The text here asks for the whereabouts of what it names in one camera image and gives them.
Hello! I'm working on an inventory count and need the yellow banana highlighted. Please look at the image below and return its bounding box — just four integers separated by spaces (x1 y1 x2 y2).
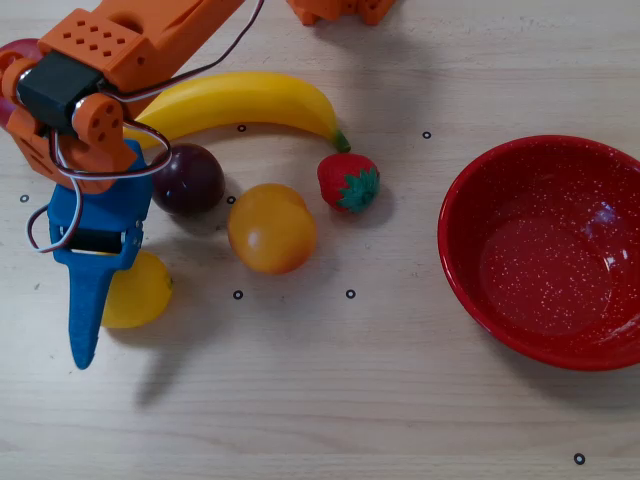
122 71 352 154

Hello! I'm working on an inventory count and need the yellow lemon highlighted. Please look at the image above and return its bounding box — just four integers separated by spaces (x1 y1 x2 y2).
99 249 175 330

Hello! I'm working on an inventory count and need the red apple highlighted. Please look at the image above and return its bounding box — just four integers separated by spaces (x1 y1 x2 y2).
0 38 44 131

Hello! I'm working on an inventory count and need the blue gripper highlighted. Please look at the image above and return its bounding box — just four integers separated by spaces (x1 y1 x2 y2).
47 139 154 371

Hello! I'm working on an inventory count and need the forearm servo wire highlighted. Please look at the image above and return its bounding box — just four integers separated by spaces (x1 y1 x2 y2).
114 0 266 104

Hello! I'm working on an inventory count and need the red speckled bowl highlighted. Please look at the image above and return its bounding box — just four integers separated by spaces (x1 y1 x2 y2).
437 134 640 372

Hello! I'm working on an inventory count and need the orange fruit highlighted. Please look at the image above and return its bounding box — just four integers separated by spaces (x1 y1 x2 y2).
227 183 318 275

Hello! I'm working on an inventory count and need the dark purple plum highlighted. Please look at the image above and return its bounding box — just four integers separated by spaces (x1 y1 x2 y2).
151 143 226 217

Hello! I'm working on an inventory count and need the red strawberry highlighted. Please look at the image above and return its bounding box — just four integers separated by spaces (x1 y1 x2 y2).
316 152 381 214

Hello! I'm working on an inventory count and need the orange robot base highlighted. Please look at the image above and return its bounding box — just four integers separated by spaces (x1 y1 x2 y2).
287 0 396 26

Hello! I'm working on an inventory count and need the gripper servo wire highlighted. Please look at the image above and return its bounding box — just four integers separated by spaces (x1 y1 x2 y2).
27 117 174 254

